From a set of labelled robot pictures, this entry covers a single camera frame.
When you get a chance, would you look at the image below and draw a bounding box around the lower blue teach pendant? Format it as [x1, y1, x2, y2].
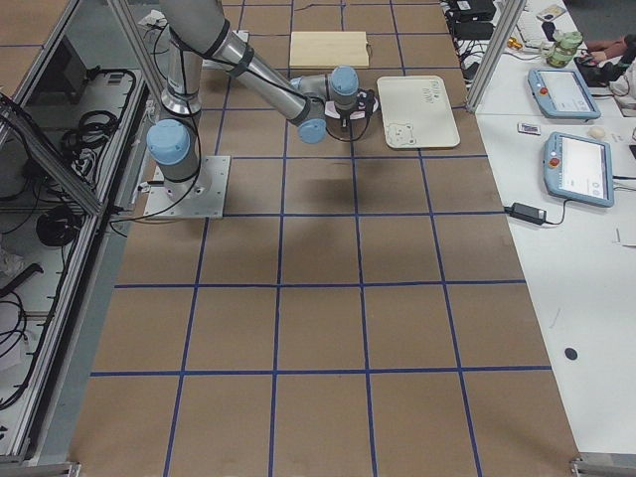
[543, 132, 614, 208]

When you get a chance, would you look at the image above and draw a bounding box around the bamboo cutting board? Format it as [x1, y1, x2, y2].
[289, 31, 370, 69]

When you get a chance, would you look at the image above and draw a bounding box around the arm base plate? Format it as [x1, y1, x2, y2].
[143, 156, 231, 220]

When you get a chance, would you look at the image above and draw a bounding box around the green glass jar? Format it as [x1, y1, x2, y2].
[546, 30, 583, 69]

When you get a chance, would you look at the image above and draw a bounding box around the aluminium side rack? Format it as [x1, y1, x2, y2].
[1, 1, 155, 474]

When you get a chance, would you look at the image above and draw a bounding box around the blue teach pendant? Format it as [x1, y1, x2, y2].
[527, 69, 601, 120]
[543, 132, 614, 208]

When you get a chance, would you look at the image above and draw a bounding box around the aluminium frame post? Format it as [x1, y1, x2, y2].
[465, 0, 527, 113]

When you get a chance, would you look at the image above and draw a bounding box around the small card box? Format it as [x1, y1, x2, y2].
[517, 122, 542, 136]

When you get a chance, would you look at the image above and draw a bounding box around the cream bear tray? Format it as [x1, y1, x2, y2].
[377, 76, 460, 149]

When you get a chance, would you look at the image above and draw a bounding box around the black power adapter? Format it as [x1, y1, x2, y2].
[504, 203, 547, 226]

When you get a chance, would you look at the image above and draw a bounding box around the upper blue teach pendant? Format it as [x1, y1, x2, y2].
[527, 69, 601, 120]

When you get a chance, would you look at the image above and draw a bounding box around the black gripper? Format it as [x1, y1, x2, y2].
[331, 87, 378, 125]

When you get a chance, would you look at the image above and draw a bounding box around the black round cap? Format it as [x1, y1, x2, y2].
[564, 347, 578, 361]

